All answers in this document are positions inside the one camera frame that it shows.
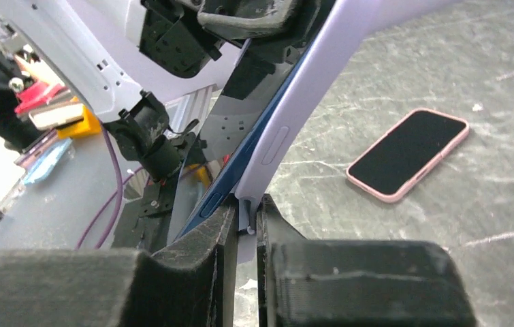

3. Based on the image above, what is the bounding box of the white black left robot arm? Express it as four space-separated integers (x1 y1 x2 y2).
0 1 302 179

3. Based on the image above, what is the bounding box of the blue phone black screen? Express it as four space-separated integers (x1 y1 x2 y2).
161 1 334 245

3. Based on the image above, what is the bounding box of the lilac phone case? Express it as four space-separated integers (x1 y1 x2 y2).
235 0 452 234

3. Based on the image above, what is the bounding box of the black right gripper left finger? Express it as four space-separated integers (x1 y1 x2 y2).
0 199 238 326

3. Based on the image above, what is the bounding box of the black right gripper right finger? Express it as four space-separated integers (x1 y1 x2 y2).
256 194 477 326

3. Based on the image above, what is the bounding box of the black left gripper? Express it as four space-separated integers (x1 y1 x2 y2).
138 0 301 78

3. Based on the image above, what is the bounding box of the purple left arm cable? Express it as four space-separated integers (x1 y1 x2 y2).
75 126 149 250

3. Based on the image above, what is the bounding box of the pink cased phone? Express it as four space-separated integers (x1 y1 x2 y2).
346 108 470 203

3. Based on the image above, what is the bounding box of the aluminium front rail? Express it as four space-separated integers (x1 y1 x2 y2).
165 84 217 132

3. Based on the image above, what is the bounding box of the black base bar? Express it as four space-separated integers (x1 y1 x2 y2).
111 179 177 253

